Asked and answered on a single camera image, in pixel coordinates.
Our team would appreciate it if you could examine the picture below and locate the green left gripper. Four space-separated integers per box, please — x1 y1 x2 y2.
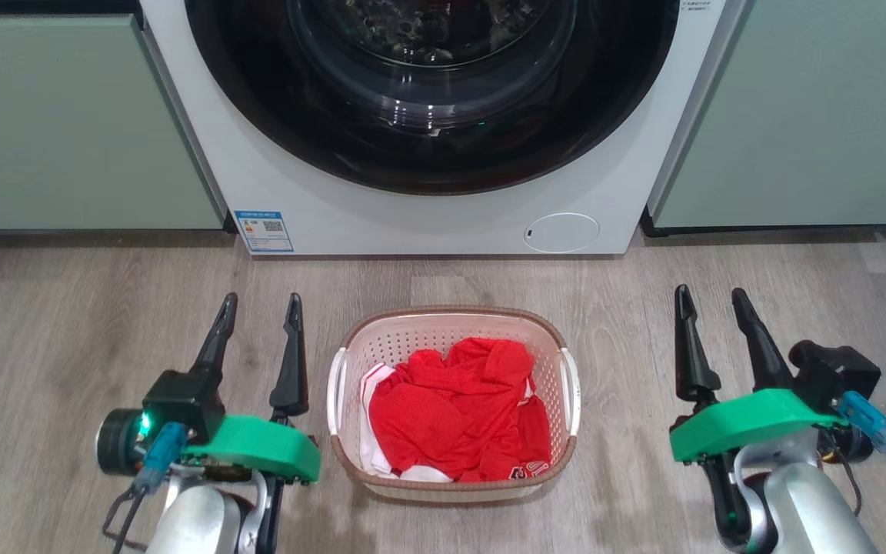
182 292 321 484

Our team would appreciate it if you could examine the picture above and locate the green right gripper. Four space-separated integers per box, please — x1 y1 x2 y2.
669 285 848 464

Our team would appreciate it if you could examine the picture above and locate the white perforated laundry basket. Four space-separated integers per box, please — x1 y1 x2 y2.
326 306 582 505

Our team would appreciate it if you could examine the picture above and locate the blue energy label sticker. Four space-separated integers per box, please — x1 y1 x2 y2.
233 210 295 254

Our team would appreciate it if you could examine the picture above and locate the white front-load washing machine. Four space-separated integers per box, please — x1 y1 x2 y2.
139 0 748 256

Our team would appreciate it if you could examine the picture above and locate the round white filter cover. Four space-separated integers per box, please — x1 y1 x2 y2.
524 212 601 254

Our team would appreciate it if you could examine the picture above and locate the red garment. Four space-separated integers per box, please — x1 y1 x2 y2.
368 337 553 483

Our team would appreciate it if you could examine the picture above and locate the pale green cabinet panel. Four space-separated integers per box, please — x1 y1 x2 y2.
0 14 226 230
647 0 886 229

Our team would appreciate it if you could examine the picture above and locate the dark round washer door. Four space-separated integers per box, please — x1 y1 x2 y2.
184 0 681 195

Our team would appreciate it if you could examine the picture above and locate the blue plug left camera cable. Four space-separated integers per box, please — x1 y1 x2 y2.
103 422 188 554

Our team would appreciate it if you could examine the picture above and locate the blue plug camera cable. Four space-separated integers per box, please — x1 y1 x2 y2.
103 422 188 554
835 391 886 505

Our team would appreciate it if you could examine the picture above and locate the blue plug right camera cable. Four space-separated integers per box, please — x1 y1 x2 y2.
835 391 886 505

